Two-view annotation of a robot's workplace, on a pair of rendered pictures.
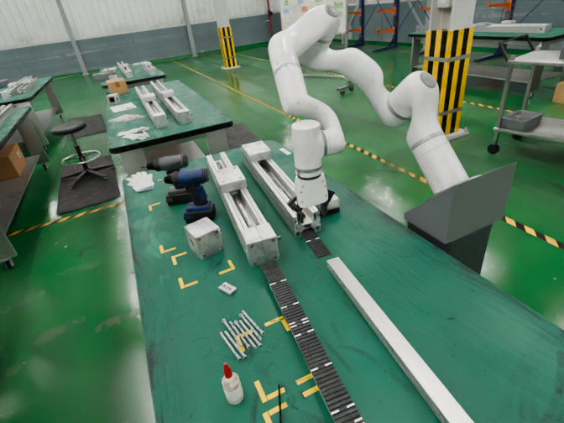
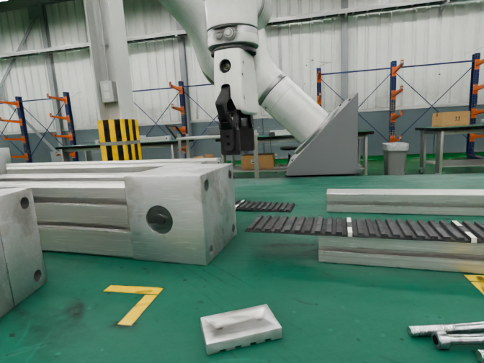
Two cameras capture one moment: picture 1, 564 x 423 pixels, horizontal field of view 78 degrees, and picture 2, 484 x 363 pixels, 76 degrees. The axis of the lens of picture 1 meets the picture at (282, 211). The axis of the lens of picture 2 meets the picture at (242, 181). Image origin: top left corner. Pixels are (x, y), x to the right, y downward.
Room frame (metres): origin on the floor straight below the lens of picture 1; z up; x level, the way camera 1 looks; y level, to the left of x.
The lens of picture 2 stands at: (0.69, 0.35, 0.92)
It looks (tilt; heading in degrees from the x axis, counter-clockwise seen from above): 10 degrees down; 304
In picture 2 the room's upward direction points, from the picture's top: 3 degrees counter-clockwise
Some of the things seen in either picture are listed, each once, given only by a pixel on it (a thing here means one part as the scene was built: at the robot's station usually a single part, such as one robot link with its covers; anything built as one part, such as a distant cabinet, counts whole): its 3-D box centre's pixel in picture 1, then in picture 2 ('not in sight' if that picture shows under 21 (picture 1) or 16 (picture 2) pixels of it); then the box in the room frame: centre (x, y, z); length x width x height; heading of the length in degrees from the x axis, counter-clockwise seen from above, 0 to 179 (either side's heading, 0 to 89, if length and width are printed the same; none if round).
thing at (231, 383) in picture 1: (230, 381); not in sight; (0.46, 0.15, 0.84); 0.04 x 0.04 x 0.12
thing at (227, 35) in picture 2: (308, 169); (232, 42); (0.99, -0.10, 1.06); 0.09 x 0.08 x 0.03; 106
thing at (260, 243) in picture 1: (263, 243); (191, 205); (0.95, 0.08, 0.83); 0.12 x 0.09 x 0.10; 106
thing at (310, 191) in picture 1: (310, 186); (235, 81); (0.99, -0.10, 1.00); 0.10 x 0.07 x 0.11; 106
